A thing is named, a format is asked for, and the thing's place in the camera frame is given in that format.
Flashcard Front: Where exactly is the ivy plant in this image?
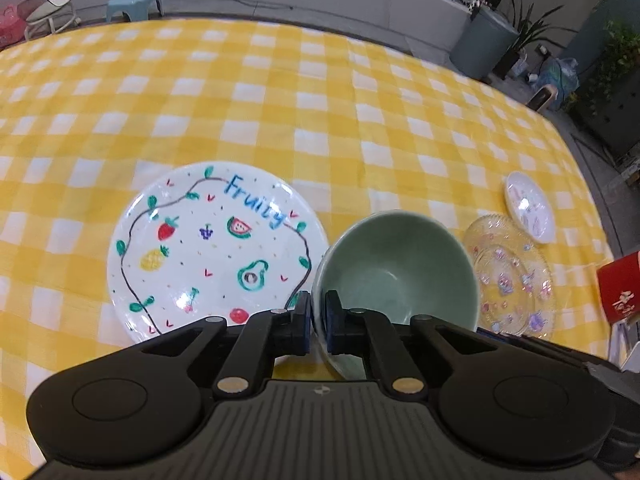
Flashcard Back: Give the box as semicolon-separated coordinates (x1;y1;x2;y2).
585;20;640;111

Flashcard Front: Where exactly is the white fruit print plate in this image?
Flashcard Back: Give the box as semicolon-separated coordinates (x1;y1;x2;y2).
106;161;331;348

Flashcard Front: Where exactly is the grey cabinet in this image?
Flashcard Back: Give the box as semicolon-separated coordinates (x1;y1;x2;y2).
575;25;640;161

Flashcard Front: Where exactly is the long leaf potted plant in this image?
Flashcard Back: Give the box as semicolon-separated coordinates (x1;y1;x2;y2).
492;0;576;79

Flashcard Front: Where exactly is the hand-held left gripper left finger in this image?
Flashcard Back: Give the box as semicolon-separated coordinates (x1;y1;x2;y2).
115;291;314;401

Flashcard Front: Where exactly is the blue water bottle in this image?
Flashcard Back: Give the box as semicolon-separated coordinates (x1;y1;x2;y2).
537;56;581;106

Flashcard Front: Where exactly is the pink basket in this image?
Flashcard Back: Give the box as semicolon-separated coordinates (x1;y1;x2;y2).
0;4;26;48

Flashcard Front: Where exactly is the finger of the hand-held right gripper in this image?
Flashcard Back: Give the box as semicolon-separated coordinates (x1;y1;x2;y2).
476;326;596;368

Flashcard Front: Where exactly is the green ceramic bowl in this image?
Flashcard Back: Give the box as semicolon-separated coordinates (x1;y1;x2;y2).
311;211;480;381

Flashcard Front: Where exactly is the yellow checked tablecloth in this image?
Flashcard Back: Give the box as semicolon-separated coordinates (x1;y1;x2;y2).
0;17;618;466

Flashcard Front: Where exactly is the grey trash bin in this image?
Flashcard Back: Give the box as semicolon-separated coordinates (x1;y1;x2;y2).
451;5;521;81

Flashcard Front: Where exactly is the white marble television console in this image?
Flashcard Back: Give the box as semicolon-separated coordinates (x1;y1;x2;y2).
0;0;481;61

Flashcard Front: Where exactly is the blue plastic stool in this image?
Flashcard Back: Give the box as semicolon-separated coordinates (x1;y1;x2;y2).
106;0;165;23

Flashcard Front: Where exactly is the clear glass patterned plate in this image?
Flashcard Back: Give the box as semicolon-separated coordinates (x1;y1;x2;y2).
462;214;557;338

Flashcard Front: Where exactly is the small white patterned plate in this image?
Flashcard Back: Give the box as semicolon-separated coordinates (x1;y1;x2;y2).
503;171;557;244

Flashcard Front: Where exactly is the small pink heater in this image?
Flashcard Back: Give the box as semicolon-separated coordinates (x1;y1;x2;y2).
529;85;557;113

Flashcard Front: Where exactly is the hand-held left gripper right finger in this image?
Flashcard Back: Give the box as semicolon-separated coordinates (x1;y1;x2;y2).
324;290;532;401

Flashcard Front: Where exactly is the red mug with wooden handle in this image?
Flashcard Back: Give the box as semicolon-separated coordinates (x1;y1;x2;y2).
596;251;640;324

